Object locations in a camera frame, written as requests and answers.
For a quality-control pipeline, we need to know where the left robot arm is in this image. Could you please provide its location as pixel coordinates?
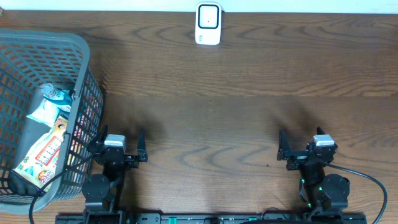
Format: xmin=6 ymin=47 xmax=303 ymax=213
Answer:
xmin=82 ymin=126 xmax=148 ymax=224

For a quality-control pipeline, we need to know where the black cable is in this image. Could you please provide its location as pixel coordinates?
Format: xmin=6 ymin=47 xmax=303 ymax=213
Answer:
xmin=323 ymin=160 xmax=389 ymax=224
xmin=29 ymin=154 xmax=96 ymax=224

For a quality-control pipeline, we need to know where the yellow snack bag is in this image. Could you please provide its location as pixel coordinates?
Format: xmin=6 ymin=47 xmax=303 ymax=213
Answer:
xmin=13 ymin=115 xmax=68 ymax=188

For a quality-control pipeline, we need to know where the white barcode scanner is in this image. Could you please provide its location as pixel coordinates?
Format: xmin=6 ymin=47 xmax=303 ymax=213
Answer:
xmin=195 ymin=2 xmax=222 ymax=45

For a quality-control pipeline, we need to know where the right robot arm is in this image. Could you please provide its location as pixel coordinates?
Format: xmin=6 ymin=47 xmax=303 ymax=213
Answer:
xmin=277 ymin=127 xmax=350 ymax=220

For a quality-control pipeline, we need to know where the left black cable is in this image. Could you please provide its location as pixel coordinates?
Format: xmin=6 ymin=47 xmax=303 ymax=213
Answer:
xmin=29 ymin=154 xmax=96 ymax=224

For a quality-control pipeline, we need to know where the mint green snack packet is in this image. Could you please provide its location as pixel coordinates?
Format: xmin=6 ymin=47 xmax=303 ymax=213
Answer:
xmin=27 ymin=98 xmax=72 ymax=128

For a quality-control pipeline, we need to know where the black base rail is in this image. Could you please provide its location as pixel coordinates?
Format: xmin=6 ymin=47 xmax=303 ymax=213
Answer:
xmin=55 ymin=213 xmax=367 ymax=224

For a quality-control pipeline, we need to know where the right black cable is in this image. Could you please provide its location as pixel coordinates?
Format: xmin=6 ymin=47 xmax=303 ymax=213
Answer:
xmin=323 ymin=160 xmax=389 ymax=224

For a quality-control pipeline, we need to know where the teal mouthwash bottle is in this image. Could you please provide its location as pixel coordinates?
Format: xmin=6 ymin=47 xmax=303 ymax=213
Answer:
xmin=40 ymin=83 xmax=73 ymax=106

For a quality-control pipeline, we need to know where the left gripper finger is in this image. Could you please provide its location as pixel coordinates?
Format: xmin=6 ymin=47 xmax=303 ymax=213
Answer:
xmin=87 ymin=125 xmax=108 ymax=152
xmin=136 ymin=130 xmax=148 ymax=162

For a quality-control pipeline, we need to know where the grey plastic shopping basket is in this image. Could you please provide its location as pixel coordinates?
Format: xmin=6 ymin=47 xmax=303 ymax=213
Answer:
xmin=1 ymin=29 xmax=104 ymax=215

